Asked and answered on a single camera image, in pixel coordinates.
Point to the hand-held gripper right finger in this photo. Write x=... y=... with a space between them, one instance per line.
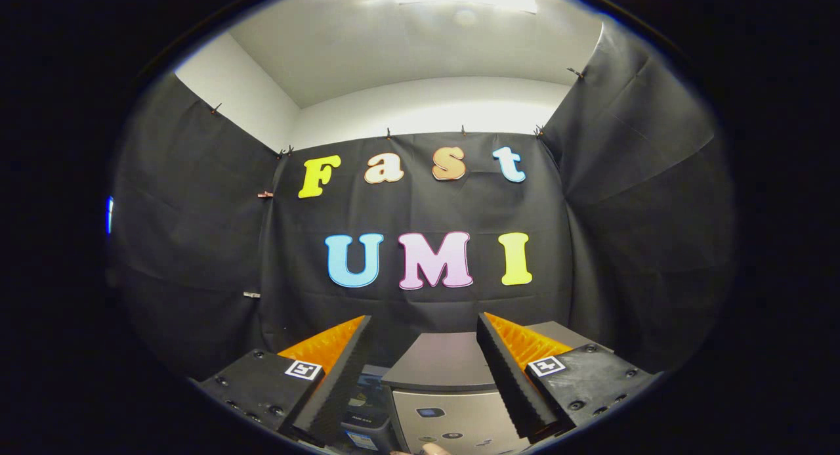
x=508 y=383

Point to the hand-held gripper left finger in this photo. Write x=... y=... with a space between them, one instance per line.
x=341 y=383

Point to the black backdrop cloth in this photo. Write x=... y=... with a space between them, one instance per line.
x=433 y=209

